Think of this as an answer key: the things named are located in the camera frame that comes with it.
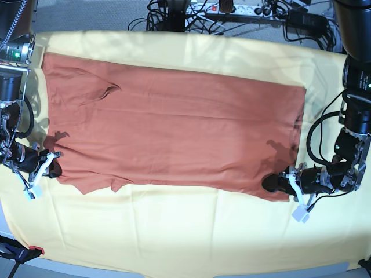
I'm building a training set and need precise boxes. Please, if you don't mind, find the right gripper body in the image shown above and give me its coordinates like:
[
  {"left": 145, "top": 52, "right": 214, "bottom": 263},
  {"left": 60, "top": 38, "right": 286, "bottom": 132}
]
[{"left": 5, "top": 143, "right": 40, "bottom": 180}]

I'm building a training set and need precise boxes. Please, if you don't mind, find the blue black bar clamp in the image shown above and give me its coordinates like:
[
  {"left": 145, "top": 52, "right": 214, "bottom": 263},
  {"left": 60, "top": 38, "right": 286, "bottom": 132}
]
[{"left": 1, "top": 236, "right": 45, "bottom": 278}]

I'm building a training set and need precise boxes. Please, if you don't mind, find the salmon pink T-shirt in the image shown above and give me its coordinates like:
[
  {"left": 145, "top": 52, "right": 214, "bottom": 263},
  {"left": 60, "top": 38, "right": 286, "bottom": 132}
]
[{"left": 42, "top": 53, "right": 306, "bottom": 201}]

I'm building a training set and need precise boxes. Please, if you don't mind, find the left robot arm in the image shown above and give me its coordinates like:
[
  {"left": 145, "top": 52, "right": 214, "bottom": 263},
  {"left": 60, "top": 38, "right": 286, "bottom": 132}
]
[{"left": 262, "top": 1, "right": 370, "bottom": 197}]

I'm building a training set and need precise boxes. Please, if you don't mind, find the braided black white cable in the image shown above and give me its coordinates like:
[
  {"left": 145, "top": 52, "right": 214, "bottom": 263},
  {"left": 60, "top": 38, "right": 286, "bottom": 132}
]
[{"left": 0, "top": 0, "right": 28, "bottom": 52}]

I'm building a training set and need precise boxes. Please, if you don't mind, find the white power strip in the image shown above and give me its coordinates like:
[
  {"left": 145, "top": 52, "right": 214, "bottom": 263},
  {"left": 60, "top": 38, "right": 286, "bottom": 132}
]
[{"left": 185, "top": 1, "right": 285, "bottom": 23}]

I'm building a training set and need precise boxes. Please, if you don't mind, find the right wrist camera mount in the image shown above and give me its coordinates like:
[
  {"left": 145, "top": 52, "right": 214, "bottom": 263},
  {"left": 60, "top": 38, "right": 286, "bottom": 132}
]
[{"left": 23, "top": 152, "right": 62, "bottom": 201}]

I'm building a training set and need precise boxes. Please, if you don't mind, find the yellow table cloth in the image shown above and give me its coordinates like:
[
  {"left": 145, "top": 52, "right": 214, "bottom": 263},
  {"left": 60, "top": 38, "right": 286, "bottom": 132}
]
[{"left": 1, "top": 31, "right": 370, "bottom": 277}]

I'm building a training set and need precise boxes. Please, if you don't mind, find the black stand post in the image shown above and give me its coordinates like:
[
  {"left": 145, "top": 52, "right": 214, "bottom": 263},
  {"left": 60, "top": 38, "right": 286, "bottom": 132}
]
[{"left": 165, "top": 0, "right": 188, "bottom": 32}]

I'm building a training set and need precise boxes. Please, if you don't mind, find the black power adapter box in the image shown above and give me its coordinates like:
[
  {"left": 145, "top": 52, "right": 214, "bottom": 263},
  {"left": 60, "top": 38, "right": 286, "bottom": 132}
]
[{"left": 286, "top": 10, "right": 328, "bottom": 34}]

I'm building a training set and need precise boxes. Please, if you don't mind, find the black clamp right corner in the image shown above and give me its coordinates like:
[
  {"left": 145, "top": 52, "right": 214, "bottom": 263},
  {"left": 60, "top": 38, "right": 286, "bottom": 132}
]
[{"left": 358, "top": 258, "right": 371, "bottom": 277}]

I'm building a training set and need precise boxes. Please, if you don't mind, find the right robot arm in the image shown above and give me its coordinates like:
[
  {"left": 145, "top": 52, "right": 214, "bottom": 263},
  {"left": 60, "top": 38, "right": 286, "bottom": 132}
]
[{"left": 1, "top": 1, "right": 61, "bottom": 182}]

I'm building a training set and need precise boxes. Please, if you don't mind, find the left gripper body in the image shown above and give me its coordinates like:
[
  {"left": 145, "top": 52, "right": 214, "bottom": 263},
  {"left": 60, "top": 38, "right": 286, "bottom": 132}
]
[{"left": 299, "top": 166, "right": 333, "bottom": 195}]

